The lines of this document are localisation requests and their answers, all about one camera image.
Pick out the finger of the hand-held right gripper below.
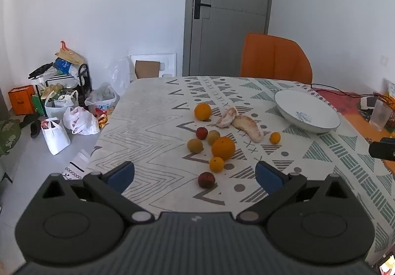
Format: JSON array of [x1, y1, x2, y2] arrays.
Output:
[[369, 137, 395, 161]]

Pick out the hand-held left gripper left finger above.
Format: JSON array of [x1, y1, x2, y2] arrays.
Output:
[[40, 161, 155, 226]]

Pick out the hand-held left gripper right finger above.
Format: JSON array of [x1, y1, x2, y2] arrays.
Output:
[[236, 161, 355, 226]]

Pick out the large orange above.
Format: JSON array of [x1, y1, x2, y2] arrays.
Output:
[[211, 136, 236, 161], [194, 103, 212, 121]]

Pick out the dark red plum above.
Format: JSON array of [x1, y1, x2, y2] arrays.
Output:
[[198, 172, 216, 189]]

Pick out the white ceramic bowl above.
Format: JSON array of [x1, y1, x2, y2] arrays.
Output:
[[274, 89, 341, 134]]

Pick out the yellow-green plum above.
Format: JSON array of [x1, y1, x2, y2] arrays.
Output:
[[187, 138, 203, 154], [206, 130, 221, 145]]

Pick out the clear plastic cup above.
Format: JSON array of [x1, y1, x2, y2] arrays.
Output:
[[369, 99, 393, 131]]

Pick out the white charger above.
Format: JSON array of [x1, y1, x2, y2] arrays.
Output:
[[360, 96, 376, 111]]

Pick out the red table mat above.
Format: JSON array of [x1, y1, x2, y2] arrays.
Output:
[[312, 86, 395, 143]]

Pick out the yellow snack packet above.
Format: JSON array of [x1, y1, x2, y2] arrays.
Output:
[[383, 78, 395, 107]]

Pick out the white red-printed plastic bag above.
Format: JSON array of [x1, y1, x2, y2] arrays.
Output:
[[63, 106, 100, 135]]

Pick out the white paper bag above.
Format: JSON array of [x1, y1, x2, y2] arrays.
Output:
[[41, 118, 71, 156]]

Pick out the translucent plastic bag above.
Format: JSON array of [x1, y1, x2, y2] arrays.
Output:
[[85, 84, 120, 113]]

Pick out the black storage rack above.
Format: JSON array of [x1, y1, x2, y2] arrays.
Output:
[[31, 64, 93, 109]]

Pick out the clear plastic bag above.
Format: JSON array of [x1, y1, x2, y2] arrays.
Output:
[[106, 57, 136, 95]]

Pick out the black shoes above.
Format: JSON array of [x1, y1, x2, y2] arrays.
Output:
[[19, 114, 42, 139]]

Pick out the brown cardboard piece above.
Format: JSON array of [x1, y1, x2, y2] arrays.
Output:
[[135, 60, 160, 79]]

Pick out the small lit screen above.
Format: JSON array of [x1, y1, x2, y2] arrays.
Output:
[[378, 252, 395, 275]]

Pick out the orange chair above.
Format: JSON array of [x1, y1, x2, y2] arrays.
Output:
[[240, 33, 313, 84]]

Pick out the green cloth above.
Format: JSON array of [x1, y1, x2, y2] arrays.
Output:
[[0, 119, 22, 157]]

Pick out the white foam packaging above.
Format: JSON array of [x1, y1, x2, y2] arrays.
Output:
[[127, 52, 177, 81]]

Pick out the orange box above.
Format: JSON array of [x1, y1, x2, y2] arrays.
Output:
[[8, 85, 35, 116]]

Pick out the grey door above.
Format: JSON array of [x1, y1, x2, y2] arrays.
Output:
[[182, 0, 275, 77]]

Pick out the black cable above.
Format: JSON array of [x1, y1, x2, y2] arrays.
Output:
[[310, 83, 388, 101]]

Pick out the black door handle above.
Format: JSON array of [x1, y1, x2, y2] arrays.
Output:
[[194, 0, 212, 19]]

